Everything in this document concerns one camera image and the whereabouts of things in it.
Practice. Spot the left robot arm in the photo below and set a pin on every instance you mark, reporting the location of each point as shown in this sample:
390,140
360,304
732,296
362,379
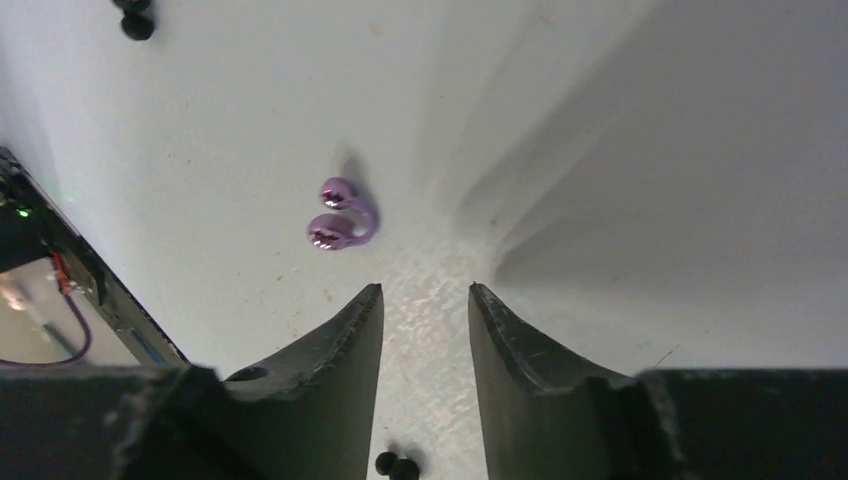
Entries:
21,240

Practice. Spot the black earbud left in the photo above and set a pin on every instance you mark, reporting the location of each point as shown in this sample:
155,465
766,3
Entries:
391,465

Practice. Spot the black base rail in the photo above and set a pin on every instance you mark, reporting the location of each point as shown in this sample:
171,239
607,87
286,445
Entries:
78,268

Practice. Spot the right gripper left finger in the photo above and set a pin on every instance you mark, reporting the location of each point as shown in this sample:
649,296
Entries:
304,412

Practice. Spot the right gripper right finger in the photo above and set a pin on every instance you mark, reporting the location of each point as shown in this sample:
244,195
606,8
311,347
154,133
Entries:
549,413

